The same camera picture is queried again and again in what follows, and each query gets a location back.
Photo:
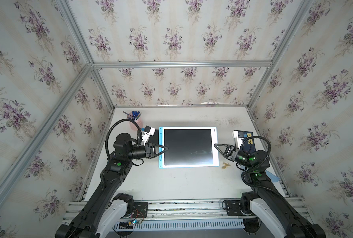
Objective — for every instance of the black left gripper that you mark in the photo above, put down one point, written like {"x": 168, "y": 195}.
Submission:
{"x": 149, "y": 153}

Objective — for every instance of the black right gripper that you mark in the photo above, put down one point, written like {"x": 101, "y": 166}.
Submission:
{"x": 231, "y": 153}

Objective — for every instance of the blue framed drawing tablet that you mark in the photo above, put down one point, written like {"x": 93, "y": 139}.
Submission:
{"x": 189, "y": 147}

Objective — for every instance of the light blue microfiber cloth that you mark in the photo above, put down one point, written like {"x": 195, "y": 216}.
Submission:
{"x": 272, "y": 177}

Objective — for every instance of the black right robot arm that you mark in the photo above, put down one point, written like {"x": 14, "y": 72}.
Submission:
{"x": 265, "y": 201}

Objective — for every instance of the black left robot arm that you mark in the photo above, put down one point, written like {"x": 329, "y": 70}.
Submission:
{"x": 103, "y": 210}

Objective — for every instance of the dark blue book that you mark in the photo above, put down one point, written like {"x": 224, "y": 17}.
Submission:
{"x": 249, "y": 145}

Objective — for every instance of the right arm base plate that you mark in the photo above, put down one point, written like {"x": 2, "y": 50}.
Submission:
{"x": 232, "y": 207}

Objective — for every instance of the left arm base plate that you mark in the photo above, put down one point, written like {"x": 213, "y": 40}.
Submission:
{"x": 139, "y": 210}

